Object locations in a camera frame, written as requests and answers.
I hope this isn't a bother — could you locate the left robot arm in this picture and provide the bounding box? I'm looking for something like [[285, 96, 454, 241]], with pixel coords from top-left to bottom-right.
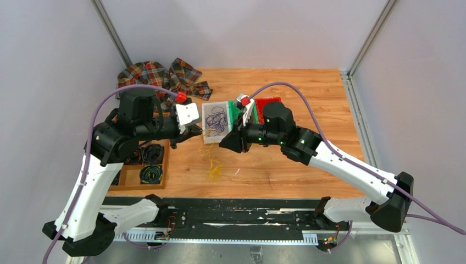
[[42, 84, 202, 258]]

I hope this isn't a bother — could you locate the plaid cloth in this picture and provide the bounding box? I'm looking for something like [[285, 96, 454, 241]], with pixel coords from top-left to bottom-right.
[[117, 58, 213, 101]]

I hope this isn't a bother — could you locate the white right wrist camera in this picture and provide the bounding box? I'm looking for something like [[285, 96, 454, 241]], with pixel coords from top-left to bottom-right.
[[234, 93, 255, 127]]

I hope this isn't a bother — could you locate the wooden compartment tray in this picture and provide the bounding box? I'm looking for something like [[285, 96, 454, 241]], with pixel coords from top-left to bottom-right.
[[109, 140, 170, 191]]

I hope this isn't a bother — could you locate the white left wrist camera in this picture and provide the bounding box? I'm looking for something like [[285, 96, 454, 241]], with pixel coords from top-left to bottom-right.
[[175, 102, 201, 135]]

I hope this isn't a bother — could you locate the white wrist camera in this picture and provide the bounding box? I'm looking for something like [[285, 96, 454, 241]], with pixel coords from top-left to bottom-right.
[[175, 102, 201, 135], [234, 93, 255, 127]]

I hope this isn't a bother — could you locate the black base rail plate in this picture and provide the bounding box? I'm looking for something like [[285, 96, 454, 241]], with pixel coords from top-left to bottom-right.
[[129, 197, 350, 243]]

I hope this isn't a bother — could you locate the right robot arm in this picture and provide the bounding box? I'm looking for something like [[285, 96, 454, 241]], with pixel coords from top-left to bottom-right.
[[219, 102, 414, 233]]

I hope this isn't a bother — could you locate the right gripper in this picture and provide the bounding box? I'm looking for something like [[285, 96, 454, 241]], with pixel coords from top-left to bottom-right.
[[219, 113, 282, 153]]

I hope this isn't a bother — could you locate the aluminium frame post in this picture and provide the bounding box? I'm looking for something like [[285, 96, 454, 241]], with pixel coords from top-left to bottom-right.
[[90, 0, 132, 67], [347, 0, 398, 78]]

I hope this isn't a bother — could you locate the white plastic bin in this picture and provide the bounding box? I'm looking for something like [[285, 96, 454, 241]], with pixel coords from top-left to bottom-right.
[[202, 101, 230, 144]]

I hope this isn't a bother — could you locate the yellow thin cable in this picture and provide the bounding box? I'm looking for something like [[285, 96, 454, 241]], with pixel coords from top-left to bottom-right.
[[202, 125, 228, 139], [199, 144, 224, 182]]

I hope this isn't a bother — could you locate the coiled cable bundle front right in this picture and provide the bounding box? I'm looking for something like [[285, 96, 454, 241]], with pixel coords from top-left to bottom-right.
[[140, 164, 163, 184]]

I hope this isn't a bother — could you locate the right aluminium frame post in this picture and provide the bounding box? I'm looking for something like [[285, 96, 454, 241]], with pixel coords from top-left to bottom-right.
[[347, 0, 398, 78]]

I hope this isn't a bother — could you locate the right aluminium table rail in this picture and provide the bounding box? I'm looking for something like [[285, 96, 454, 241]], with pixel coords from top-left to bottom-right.
[[340, 71, 382, 175]]

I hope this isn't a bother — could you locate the left aluminium frame post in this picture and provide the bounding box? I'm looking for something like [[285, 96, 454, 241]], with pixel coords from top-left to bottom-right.
[[90, 0, 132, 67]]

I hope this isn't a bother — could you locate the green plastic bin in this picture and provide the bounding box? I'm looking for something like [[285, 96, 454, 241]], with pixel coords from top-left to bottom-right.
[[228, 101, 259, 131]]

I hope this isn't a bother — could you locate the dark purple thin cable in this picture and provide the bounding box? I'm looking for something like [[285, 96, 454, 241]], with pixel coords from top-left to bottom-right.
[[206, 106, 230, 135]]

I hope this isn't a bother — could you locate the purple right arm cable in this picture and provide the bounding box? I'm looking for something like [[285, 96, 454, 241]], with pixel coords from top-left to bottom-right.
[[242, 81, 466, 236]]

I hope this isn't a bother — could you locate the red plastic bin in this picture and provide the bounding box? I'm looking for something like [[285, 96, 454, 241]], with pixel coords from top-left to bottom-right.
[[255, 97, 282, 118]]

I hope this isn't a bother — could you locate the coiled cable bundle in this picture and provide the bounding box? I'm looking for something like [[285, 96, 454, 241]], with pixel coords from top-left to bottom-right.
[[140, 164, 163, 184], [142, 144, 165, 164], [125, 147, 143, 166]]

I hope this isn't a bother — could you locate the coiled cable bundle middle right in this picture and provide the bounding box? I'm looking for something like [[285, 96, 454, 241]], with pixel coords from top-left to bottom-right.
[[142, 144, 165, 164]]

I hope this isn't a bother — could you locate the coiled cable bundle middle left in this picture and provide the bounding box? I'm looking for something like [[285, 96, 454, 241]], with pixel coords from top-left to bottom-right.
[[125, 147, 143, 166]]

